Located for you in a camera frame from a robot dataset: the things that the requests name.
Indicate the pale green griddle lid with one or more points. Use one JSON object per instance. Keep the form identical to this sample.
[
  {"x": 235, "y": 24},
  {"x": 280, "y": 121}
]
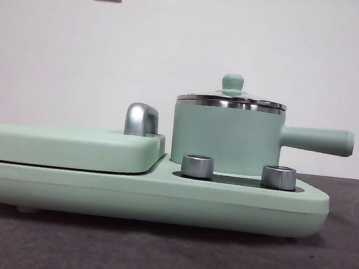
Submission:
[{"x": 69, "y": 148}]

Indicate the pale green breakfast machine base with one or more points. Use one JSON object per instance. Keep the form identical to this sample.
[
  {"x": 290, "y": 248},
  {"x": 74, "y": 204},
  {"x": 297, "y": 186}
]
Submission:
[{"x": 159, "y": 200}]

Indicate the glass lid with green knob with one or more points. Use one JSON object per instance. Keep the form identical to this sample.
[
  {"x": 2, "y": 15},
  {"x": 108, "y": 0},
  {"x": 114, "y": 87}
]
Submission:
[{"x": 233, "y": 82}]

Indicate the silver control knob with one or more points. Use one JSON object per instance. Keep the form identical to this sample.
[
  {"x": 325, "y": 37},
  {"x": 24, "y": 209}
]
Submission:
[
  {"x": 197, "y": 166},
  {"x": 278, "y": 177}
]

